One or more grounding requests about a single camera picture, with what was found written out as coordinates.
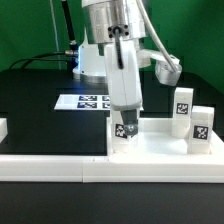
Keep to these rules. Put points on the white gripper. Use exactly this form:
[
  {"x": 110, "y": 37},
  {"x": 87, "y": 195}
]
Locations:
[{"x": 124, "y": 86}]

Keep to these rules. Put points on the white square table top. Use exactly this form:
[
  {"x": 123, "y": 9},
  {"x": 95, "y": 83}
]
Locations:
[{"x": 154, "y": 138}]

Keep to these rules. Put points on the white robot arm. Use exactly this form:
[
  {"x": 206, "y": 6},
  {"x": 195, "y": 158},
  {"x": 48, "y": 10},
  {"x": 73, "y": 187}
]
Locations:
[{"x": 112, "y": 29}]

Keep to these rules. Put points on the white sheet with markers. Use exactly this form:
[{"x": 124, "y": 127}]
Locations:
[{"x": 83, "y": 102}]

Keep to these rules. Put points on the white U-shaped obstacle fence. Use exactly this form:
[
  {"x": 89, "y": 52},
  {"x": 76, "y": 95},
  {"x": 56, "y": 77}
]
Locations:
[{"x": 200, "y": 168}]

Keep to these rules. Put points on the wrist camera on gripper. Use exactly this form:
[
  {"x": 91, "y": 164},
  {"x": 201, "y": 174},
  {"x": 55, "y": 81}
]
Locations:
[{"x": 163, "y": 70}]

